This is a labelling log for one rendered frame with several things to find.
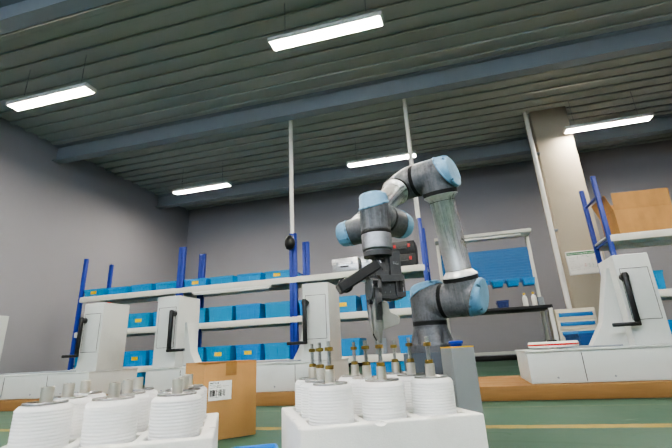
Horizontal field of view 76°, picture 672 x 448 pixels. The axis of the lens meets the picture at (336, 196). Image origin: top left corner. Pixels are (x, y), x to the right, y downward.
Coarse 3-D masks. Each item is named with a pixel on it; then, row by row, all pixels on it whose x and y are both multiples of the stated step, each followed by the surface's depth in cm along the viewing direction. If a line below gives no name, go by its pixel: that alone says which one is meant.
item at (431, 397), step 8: (416, 384) 95; (424, 384) 94; (432, 384) 93; (440, 384) 93; (448, 384) 94; (416, 392) 95; (424, 392) 93; (432, 392) 93; (440, 392) 93; (448, 392) 94; (416, 400) 94; (424, 400) 93; (432, 400) 92; (440, 400) 92; (448, 400) 93; (416, 408) 94; (424, 408) 93; (432, 408) 92; (440, 408) 92; (448, 408) 92
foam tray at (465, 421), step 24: (288, 408) 115; (456, 408) 99; (288, 432) 100; (312, 432) 82; (336, 432) 83; (360, 432) 84; (384, 432) 85; (408, 432) 86; (432, 432) 87; (456, 432) 88; (480, 432) 89
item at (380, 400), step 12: (372, 384) 92; (384, 384) 91; (396, 384) 92; (372, 396) 91; (384, 396) 90; (396, 396) 91; (372, 408) 90; (384, 408) 89; (396, 408) 90; (372, 420) 89
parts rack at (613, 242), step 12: (588, 204) 556; (600, 204) 516; (588, 216) 566; (600, 216) 515; (588, 228) 564; (600, 240) 529; (612, 240) 499; (624, 240) 498; (636, 240) 530; (648, 240) 534; (660, 240) 536; (612, 252) 496
